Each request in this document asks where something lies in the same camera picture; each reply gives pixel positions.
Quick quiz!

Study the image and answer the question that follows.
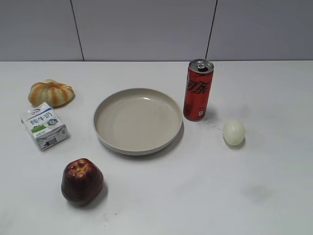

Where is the striped bread bun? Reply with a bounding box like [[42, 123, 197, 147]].
[[28, 79, 75, 107]]

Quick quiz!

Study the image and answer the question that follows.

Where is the beige round plate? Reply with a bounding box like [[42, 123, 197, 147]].
[[93, 88, 183, 156]]

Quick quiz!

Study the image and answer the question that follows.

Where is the white egg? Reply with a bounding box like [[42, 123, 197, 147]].
[[223, 120, 246, 146]]

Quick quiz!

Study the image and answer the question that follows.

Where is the dark red wax apple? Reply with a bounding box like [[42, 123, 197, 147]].
[[61, 158, 104, 206]]

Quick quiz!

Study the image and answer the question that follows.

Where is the red cola can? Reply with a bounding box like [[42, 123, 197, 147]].
[[183, 59, 214, 121]]

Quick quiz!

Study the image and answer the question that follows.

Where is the small white milk carton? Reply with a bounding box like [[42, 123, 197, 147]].
[[20, 102, 69, 151]]

